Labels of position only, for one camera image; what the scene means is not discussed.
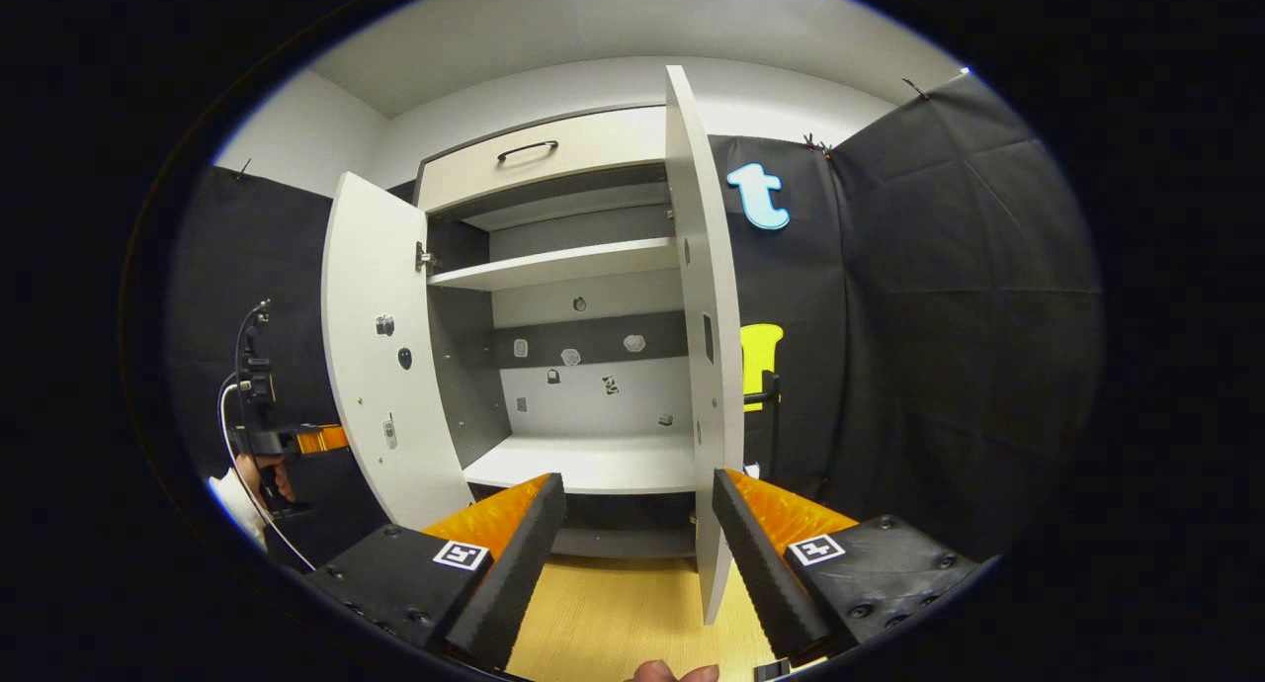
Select black backdrop cloth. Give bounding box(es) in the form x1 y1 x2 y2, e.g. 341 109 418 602
163 69 1106 564

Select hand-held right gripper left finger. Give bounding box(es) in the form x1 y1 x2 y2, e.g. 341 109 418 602
301 472 566 671

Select white double-door shoe cabinet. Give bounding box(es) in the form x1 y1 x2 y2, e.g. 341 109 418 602
413 104 713 561

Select white cabinet door headphones sticker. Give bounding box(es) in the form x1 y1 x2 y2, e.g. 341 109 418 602
664 64 784 626

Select white cabinet shelf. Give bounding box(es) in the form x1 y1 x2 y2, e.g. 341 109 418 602
427 235 685 293

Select white cabinet door camera sticker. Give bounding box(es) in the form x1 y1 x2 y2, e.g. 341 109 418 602
321 171 477 533

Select white cabinet drawer black handle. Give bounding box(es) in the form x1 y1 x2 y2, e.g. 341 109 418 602
415 104 671 216

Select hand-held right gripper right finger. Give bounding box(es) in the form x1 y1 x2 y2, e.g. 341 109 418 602
712 468 999 668

